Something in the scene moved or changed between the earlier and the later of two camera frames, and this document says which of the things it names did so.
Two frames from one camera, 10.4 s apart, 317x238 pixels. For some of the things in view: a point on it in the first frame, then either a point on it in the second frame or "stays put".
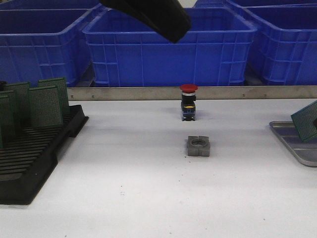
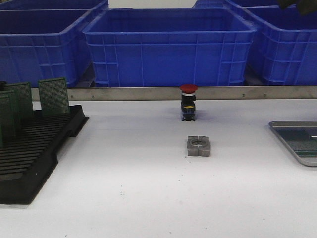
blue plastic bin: x=218 y=48 stays put
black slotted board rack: x=29 y=155 stays put
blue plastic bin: x=283 y=50 stays put
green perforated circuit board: x=61 y=84 stays put
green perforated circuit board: x=305 y=121 -> x=297 y=136
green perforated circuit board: x=45 y=109 -> x=303 y=142
